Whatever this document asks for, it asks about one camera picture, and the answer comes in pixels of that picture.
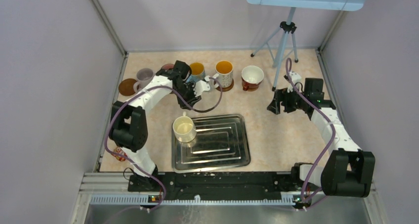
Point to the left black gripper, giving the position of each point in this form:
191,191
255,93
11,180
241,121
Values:
191,100

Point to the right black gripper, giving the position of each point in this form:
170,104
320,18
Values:
274,106

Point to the pink mug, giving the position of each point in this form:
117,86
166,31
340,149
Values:
167,67

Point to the blue butterfly mug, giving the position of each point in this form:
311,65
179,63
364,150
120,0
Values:
198,72

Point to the white red-bottom cup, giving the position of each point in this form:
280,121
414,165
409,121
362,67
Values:
252,76

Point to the lilac mug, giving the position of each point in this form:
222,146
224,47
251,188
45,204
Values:
143,78

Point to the silver mug orange inside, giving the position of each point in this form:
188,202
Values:
224,74

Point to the brown coaster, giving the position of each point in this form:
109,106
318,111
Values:
126,87
226,88

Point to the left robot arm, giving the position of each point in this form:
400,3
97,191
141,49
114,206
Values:
128,125

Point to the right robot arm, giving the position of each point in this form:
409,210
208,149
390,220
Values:
342,168

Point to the cream mug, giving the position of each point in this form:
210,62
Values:
184,128

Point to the steel serving tray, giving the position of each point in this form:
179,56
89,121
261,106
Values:
221,143

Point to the music stand tripod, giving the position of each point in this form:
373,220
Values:
288,29

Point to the owl sticker toy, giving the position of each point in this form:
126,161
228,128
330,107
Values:
119,154

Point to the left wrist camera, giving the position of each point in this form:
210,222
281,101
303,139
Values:
202,86

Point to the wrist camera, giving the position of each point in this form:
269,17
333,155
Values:
296,80
202,86

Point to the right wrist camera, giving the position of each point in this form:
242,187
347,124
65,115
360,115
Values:
296,80

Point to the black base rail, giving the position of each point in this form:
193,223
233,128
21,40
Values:
219,186

